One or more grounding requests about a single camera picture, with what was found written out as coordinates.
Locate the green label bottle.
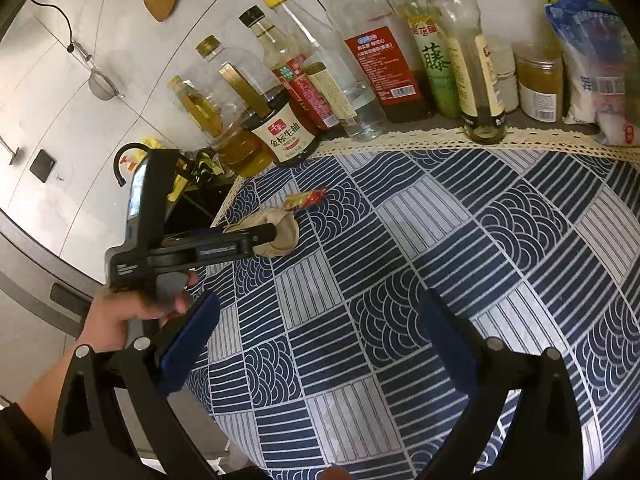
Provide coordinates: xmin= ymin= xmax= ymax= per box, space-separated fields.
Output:
xmin=381 ymin=0 xmax=463 ymax=120

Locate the yellow-capped beige label bottle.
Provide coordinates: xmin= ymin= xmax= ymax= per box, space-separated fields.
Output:
xmin=261 ymin=0 xmax=361 ymax=128

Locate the brown paper bag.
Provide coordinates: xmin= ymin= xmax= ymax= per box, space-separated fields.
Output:
xmin=222 ymin=208 xmax=301 ymax=259

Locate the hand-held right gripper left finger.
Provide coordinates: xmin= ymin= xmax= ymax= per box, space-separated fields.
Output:
xmin=52 ymin=291 xmax=223 ymax=480

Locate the black wall socket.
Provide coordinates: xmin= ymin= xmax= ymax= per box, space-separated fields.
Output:
xmin=29 ymin=149 xmax=55 ymax=181

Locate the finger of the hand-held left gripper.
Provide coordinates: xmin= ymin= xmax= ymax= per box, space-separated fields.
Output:
xmin=250 ymin=223 xmax=279 ymax=256

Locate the small yellow oil bottle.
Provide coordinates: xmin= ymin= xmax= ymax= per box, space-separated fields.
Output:
xmin=167 ymin=75 xmax=223 ymax=136

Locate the white spice jar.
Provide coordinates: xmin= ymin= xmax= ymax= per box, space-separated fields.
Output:
xmin=482 ymin=35 xmax=521 ymax=115

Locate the large yellow oil bottle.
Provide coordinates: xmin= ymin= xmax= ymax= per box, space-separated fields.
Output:
xmin=195 ymin=35 xmax=281 ymax=178

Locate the blue patterned lace-trimmed tablecloth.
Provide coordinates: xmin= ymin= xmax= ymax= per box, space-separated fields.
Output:
xmin=187 ymin=127 xmax=640 ymax=480

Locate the clear bottle with red label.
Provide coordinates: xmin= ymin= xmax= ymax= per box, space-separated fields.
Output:
xmin=307 ymin=0 xmax=437 ymax=142

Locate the person's left forearm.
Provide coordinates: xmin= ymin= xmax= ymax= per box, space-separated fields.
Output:
xmin=0 ymin=342 xmax=101 ymax=480

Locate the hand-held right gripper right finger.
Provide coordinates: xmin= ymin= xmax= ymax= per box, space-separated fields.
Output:
xmin=412 ymin=287 xmax=586 ymax=480

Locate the black kitchen sink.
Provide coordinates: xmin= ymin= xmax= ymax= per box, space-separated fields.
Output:
xmin=165 ymin=182 xmax=236 ymax=236

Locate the dark cabinet handle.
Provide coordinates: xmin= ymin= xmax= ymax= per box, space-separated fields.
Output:
xmin=50 ymin=284 xmax=93 ymax=331

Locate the black cable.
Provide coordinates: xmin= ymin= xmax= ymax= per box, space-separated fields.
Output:
xmin=30 ymin=0 xmax=76 ymax=51

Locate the person's left hand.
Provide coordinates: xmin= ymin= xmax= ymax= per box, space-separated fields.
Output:
xmin=75 ymin=270 xmax=201 ymax=356

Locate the metal mesh strainer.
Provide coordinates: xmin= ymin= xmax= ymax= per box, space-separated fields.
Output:
xmin=65 ymin=40 xmax=126 ymax=101

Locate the black-capped red label bottle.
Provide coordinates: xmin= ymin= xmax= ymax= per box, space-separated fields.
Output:
xmin=238 ymin=5 xmax=341 ymax=131

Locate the yellow spice jar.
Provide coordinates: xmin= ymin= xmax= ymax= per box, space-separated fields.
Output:
xmin=512 ymin=41 xmax=565 ymax=123

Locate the slim bottle with beige label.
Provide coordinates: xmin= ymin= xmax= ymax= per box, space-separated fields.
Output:
xmin=416 ymin=0 xmax=508 ymax=143

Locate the small red candy wrapper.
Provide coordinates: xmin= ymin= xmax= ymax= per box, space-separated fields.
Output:
xmin=282 ymin=187 xmax=328 ymax=211

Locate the blue white plastic bag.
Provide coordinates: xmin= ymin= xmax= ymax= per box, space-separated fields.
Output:
xmin=544 ymin=0 xmax=640 ymax=148

